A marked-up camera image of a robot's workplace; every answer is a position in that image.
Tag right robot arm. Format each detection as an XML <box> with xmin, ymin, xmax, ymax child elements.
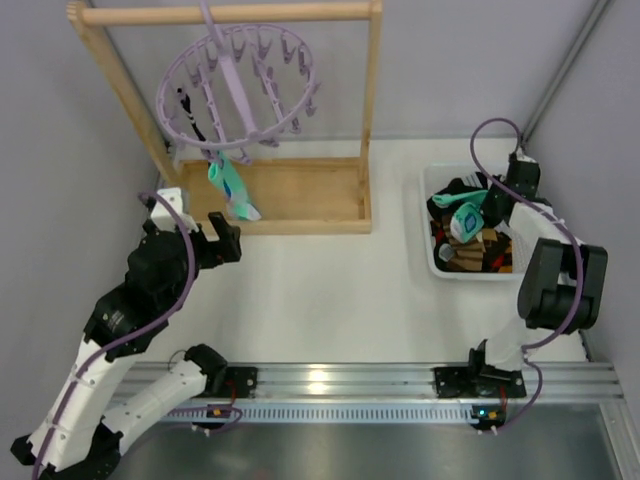
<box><xmin>468</xmin><ymin>152</ymin><xmax>608</xmax><ymax>386</ymax></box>

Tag black sock white stripes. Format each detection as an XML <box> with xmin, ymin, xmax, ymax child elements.
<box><xmin>433</xmin><ymin>242</ymin><xmax>455</xmax><ymax>271</ymax></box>

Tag thin black sock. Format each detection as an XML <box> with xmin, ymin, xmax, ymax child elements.
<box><xmin>176</xmin><ymin>87</ymin><xmax>206</xmax><ymax>145</ymax></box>

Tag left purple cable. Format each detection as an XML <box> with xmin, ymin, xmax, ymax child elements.
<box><xmin>30</xmin><ymin>191</ymin><xmax>244</xmax><ymax>480</ymax></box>

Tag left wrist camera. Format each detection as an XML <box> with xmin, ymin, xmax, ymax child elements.
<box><xmin>138</xmin><ymin>187</ymin><xmax>198</xmax><ymax>233</ymax></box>

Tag purple round clip hanger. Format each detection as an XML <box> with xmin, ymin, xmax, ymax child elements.
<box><xmin>155</xmin><ymin>1</ymin><xmax>321</xmax><ymax>165</ymax></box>

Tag brown cream striped sock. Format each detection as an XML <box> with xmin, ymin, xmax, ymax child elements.
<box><xmin>445</xmin><ymin>228</ymin><xmax>513</xmax><ymax>274</ymax></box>

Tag wooden hanger rack frame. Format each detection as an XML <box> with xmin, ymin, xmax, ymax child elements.
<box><xmin>66</xmin><ymin>1</ymin><xmax>382</xmax><ymax>235</ymax></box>

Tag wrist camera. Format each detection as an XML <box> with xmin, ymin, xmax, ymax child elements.
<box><xmin>138</xmin><ymin>187</ymin><xmax>198</xmax><ymax>233</ymax></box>
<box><xmin>509</xmin><ymin>149</ymin><xmax>536</xmax><ymax>163</ymax></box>

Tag black sock grey blue marks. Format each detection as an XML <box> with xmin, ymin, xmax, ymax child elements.
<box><xmin>426</xmin><ymin>172</ymin><xmax>493</xmax><ymax>221</ymax></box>

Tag white plastic basket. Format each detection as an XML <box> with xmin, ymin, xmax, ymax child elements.
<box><xmin>422</xmin><ymin>162</ymin><xmax>526</xmax><ymax>281</ymax></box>

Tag aluminium mounting rail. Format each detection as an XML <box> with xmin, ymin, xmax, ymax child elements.
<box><xmin>82</xmin><ymin>360</ymin><xmax>626</xmax><ymax>425</ymax></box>

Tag teal patterned sock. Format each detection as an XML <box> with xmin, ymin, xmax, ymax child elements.
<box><xmin>207</xmin><ymin>151</ymin><xmax>262</xmax><ymax>221</ymax></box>
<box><xmin>431</xmin><ymin>189</ymin><xmax>488</xmax><ymax>244</ymax></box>

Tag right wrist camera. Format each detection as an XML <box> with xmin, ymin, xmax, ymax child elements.
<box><xmin>509</xmin><ymin>149</ymin><xmax>536</xmax><ymax>163</ymax></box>

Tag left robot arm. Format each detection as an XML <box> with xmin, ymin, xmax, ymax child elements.
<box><xmin>11</xmin><ymin>212</ymin><xmax>242</xmax><ymax>479</ymax></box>

